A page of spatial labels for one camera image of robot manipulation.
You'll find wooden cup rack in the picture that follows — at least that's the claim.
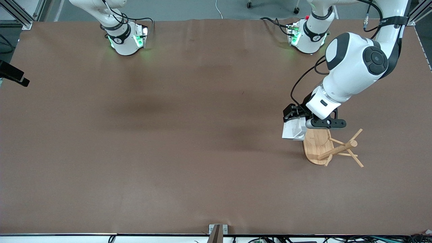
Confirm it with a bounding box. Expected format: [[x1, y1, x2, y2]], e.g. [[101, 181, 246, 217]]
[[303, 128, 365, 168]]

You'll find black arm base cable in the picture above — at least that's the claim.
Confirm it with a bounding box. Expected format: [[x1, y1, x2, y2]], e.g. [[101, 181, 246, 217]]
[[100, 0, 155, 36], [259, 16, 291, 36]]

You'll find aluminium frame post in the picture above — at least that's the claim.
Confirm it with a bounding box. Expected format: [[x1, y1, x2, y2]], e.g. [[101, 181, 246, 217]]
[[406, 0, 432, 26], [0, 0, 47, 30]]

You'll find metal front camera mount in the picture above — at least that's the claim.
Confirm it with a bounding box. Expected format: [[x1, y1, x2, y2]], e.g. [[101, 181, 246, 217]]
[[207, 224, 228, 243]]

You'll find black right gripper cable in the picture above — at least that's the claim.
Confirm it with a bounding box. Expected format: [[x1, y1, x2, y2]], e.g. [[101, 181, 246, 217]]
[[0, 33, 15, 54]]

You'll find black right arm base cable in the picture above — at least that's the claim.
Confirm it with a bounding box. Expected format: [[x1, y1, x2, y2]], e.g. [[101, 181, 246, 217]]
[[100, 0, 155, 36]]

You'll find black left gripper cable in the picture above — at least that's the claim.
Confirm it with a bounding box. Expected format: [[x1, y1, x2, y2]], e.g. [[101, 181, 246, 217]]
[[290, 55, 330, 106]]

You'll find black left arm base cable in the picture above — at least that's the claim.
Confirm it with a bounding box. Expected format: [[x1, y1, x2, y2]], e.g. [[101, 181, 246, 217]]
[[259, 16, 291, 36]]

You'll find white faceted ceramic cup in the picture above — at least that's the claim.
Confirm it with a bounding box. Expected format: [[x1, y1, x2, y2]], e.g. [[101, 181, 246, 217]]
[[281, 117, 308, 141]]

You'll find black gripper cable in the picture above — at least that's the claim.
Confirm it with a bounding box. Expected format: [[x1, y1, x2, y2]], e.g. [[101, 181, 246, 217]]
[[0, 33, 15, 54], [290, 55, 330, 106]]

